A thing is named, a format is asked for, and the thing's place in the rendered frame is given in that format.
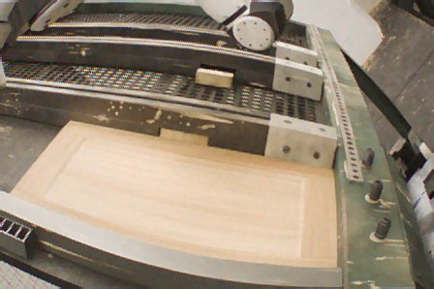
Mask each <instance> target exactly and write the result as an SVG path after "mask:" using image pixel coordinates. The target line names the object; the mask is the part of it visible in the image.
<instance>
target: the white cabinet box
mask: <svg viewBox="0 0 434 289"><path fill-rule="evenodd" d="M293 2H294V12H293V15H292V16H291V18H290V19H291V20H293V21H299V22H303V23H305V24H310V23H311V24H313V25H315V26H316V27H318V28H323V29H326V30H327V31H329V32H330V33H331V35H332V37H333V38H334V40H335V42H336V43H337V44H338V45H339V46H341V48H343V49H344V50H345V51H346V52H347V53H348V54H349V55H350V56H351V57H352V58H353V59H354V60H355V61H356V62H357V63H358V64H359V65H360V66H362V65H363V64H364V62H365V61H366V60H367V59H368V57H370V55H371V54H372V52H373V51H374V50H375V49H376V48H377V46H378V45H379V44H380V43H381V41H382V40H383V38H384V37H383V35H382V32H381V29H380V27H379V25H378V23H377V22H376V21H375V20H374V19H373V17H371V16H370V15H369V14H368V13H367V12H366V11H364V10H363V9H362V7H361V6H359V5H358V4H357V3H356V2H355V1H354V0H293Z"/></svg>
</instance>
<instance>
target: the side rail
mask: <svg viewBox="0 0 434 289"><path fill-rule="evenodd" d="M78 11H80V12H82V11H84V12H85V11H87V12H89V11H91V12H93V11H96V12H97V11H121V12H122V11H126V12H127V11H130V12H133V11H135V12H137V11H140V12H142V13H143V12H154V13H155V12H160V13H162V12H164V13H175V14H177V15H178V14H185V15H187V16H186V17H188V16H189V14H191V15H196V16H210V15H208V14H207V12H206V11H205V10H204V9H203V8H202V7H201V6H200V5H198V3H187V2H176V1H174V2H171V1H156V0H154V1H151V0H94V1H93V0H91V1H89V0H87V1H84V3H82V4H81V5H80V6H79V7H76V9H75V12H78ZM91 12H89V13H91ZM93 13H95V12H93ZM93 13H92V14H93ZM177 15H176V16H177ZM174 17H175V16H174ZM286 26H287V27H286V28H285V30H286V31H288V32H293V33H298V34H300V35H303V36H305V31H306V29H305V27H307V25H306V24H305V23H303V22H299V21H293V20H291V19H289V20H288V21H287V24H286Z"/></svg>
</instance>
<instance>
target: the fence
mask: <svg viewBox="0 0 434 289"><path fill-rule="evenodd" d="M0 215H2V216H4V217H6V218H8V219H11V220H13V221H15V222H17V223H18V224H21V225H24V226H27V227H28V228H30V229H32V232H33V235H34V241H35V246H38V247H40V248H41V249H44V250H47V251H48V252H50V253H53V254H56V255H57V256H60V257H63V258H65V259H67V260H70V261H74V262H75V263H77V264H81V265H84V266H85V267H87V268H91V269H93V270H95V271H98V272H102V273H105V274H109V275H113V276H115V277H117V278H121V279H125V280H128V281H131V282H134V283H137V284H141V285H145V286H148V287H151V288H154V289H342V282H343V281H342V278H343V277H342V271H343V270H342V268H324V267H322V268H320V267H317V268H316V267H313V268H312V267H304V266H303V267H301V266H297V267H296V266H288V265H286V266H283V265H279V266H278V265H274V264H272V265H269V264H261V263H251V262H241V261H237V260H228V259H223V258H217V257H212V256H204V255H198V254H193V253H188V252H184V251H181V250H178V249H173V248H168V247H163V246H159V245H156V244H154V243H150V242H144V241H139V240H136V239H132V238H127V237H126V236H123V235H119V234H115V233H114V232H110V231H106V230H104V229H102V228H98V227H94V226H93V225H90V224H86V223H83V222H82V221H78V220H75V219H73V218H72V217H68V216H65V215H62V214H61V213H57V212H54V211H51V210H49V209H45V208H42V207H39V206H37V205H35V204H32V203H29V202H27V201H24V200H22V199H20V198H19V197H16V196H13V195H10V194H8V193H5V192H3V191H0Z"/></svg>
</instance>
